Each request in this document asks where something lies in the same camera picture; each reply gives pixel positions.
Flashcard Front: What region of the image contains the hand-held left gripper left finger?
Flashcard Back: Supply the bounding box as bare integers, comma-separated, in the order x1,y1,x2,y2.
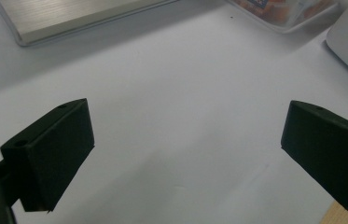
0,98,96,215

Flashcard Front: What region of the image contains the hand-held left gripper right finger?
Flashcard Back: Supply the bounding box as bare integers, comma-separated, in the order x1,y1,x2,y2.
280,100,348,214

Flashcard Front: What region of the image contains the wooden table edge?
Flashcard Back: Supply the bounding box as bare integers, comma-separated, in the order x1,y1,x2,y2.
319,200,348,224

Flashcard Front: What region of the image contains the brushed metal panel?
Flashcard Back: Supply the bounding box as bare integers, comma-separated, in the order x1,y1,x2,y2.
0,0,180,48

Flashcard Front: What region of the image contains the clear plastic container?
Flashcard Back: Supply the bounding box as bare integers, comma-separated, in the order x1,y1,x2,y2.
226,0,343,35

